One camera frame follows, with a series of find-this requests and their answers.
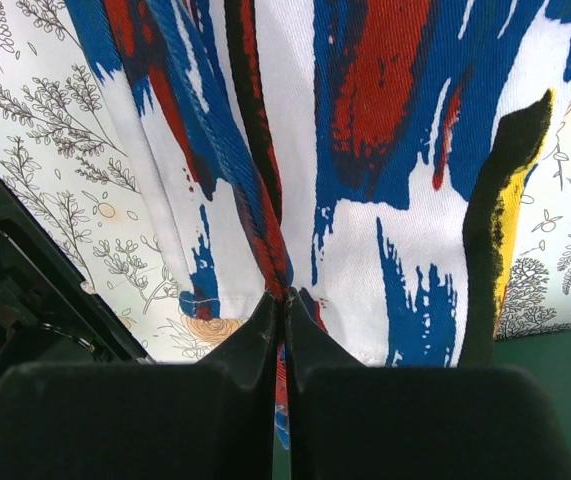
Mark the blue patterned trousers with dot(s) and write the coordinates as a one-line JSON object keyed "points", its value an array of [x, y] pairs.
{"points": [[369, 156]]}

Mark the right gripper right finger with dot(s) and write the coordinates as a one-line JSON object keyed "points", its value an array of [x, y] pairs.
{"points": [[350, 421]]}

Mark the floral table mat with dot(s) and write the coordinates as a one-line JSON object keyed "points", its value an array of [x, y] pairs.
{"points": [[60, 155]]}

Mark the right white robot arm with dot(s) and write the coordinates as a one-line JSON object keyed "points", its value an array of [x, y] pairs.
{"points": [[45, 315]]}

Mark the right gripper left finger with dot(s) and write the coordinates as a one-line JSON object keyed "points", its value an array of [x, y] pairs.
{"points": [[212, 419]]}

